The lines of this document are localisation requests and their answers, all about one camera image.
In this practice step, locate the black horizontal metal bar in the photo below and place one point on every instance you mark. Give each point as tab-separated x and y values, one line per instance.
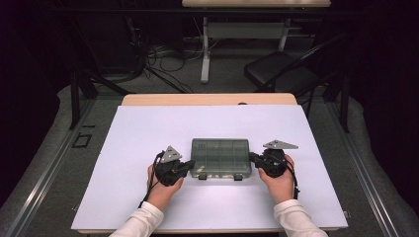
131	11

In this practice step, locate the black folding chair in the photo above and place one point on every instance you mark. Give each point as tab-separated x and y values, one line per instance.
273	67

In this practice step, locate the person's left hand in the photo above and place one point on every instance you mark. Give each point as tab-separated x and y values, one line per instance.
161	196

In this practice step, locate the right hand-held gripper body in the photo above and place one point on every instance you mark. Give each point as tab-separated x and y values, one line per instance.
275	161

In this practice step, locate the clear grey compartment box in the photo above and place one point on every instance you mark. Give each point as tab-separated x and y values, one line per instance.
220	158

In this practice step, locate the grey floor rail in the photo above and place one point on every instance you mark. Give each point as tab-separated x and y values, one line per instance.
362	171
49	171

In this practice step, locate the person's right hand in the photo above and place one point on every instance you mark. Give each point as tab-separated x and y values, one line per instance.
280	189

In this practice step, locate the black metal stand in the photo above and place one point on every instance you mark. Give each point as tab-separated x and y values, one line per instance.
345	105
75	98

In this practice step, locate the white table cover sheet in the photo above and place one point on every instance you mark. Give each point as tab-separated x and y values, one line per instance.
131	138

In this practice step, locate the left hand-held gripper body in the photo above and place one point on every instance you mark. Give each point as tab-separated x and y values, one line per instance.
168	171

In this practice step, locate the white-legged wooden desk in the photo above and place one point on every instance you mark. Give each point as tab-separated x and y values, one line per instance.
243	30

